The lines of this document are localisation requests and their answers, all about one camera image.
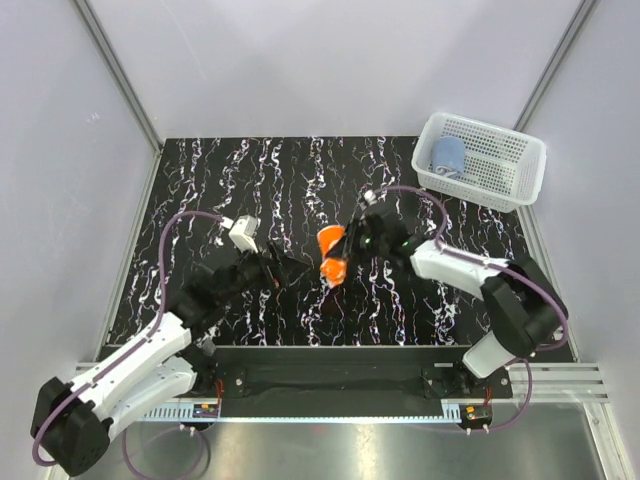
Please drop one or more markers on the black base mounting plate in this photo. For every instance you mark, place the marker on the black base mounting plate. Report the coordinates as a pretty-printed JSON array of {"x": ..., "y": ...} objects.
[{"x": 432, "y": 372}]

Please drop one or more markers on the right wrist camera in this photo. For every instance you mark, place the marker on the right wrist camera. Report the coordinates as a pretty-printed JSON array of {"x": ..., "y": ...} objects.
[{"x": 369, "y": 198}]

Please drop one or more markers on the aluminium rail frame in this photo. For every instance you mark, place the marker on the aluminium rail frame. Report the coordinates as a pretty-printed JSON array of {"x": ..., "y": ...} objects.
[{"x": 550, "y": 380}]

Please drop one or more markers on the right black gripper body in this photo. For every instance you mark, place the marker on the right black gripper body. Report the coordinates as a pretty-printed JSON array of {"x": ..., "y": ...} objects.
[{"x": 360, "y": 242}]

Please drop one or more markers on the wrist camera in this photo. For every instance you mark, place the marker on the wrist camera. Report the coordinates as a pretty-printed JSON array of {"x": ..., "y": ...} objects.
[
  {"x": 369, "y": 198},
  {"x": 242, "y": 234}
]

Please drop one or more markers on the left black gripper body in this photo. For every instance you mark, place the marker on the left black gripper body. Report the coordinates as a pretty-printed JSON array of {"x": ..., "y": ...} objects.
[{"x": 252, "y": 272}]

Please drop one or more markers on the white plastic basket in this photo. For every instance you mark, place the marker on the white plastic basket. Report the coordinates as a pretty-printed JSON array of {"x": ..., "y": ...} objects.
[{"x": 504, "y": 169}]

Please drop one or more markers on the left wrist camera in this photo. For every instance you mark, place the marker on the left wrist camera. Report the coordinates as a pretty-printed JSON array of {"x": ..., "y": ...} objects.
[{"x": 242, "y": 234}]

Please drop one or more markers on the orange white patterned towel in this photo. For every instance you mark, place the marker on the orange white patterned towel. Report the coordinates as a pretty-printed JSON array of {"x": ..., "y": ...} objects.
[{"x": 333, "y": 267}]

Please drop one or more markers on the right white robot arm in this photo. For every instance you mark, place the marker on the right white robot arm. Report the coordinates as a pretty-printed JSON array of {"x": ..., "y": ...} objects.
[{"x": 524, "y": 309}]

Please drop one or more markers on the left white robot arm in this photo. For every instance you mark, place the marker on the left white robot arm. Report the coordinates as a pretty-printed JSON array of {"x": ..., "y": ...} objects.
[{"x": 75, "y": 421}]

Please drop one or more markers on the light blue towel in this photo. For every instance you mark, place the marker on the light blue towel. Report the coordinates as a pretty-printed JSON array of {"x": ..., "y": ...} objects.
[{"x": 448, "y": 157}]

